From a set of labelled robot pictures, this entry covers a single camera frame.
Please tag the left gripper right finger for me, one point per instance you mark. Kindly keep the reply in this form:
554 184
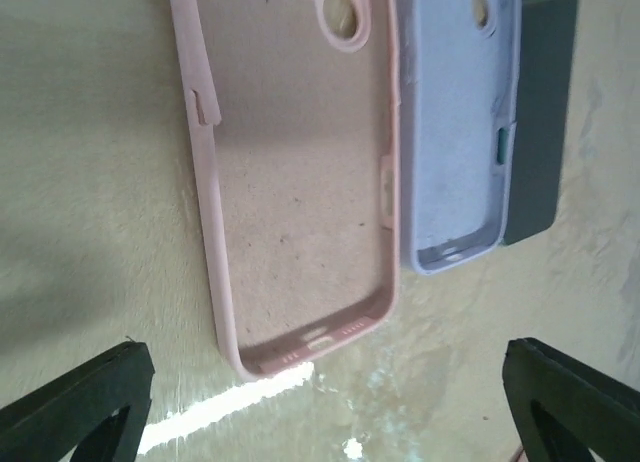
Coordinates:
564 410

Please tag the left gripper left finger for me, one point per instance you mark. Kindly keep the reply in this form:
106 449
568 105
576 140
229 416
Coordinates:
95 412

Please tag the lavender phone case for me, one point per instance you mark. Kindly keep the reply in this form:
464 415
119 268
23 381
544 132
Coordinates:
459 66

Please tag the teal phone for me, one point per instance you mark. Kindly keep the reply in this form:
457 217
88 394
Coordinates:
548 29

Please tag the pink phone case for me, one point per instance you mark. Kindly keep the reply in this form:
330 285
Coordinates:
293 115

